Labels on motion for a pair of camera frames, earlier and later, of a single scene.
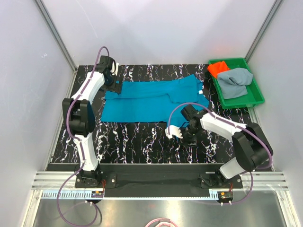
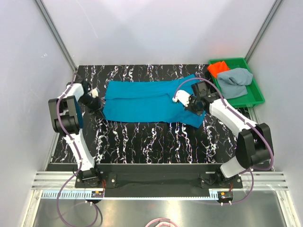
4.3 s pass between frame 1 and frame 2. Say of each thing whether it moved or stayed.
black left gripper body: moved
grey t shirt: stayed
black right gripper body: moved
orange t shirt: stayed
